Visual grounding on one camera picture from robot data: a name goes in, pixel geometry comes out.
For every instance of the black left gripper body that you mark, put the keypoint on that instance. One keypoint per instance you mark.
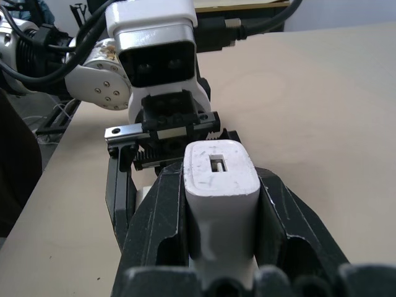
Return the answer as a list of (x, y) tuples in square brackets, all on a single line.
[(168, 106)]

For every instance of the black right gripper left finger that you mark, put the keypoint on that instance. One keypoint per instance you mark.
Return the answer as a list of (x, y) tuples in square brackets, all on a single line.
[(154, 216)]

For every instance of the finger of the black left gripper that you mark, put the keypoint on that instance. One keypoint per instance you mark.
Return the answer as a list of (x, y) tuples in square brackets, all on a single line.
[(234, 136), (119, 191)]

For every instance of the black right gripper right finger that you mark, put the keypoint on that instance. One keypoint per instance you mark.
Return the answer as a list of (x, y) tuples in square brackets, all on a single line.
[(290, 222)]

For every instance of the white charger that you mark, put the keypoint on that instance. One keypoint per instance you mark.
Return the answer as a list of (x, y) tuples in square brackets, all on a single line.
[(221, 185)]

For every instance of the dark rounded shape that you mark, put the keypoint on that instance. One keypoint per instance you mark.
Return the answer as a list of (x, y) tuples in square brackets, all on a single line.
[(18, 161)]

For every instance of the light wooden board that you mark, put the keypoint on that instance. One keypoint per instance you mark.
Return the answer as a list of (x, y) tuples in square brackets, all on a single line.
[(241, 5)]

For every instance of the black metal frame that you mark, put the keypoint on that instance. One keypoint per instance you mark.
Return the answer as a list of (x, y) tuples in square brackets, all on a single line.
[(58, 120)]

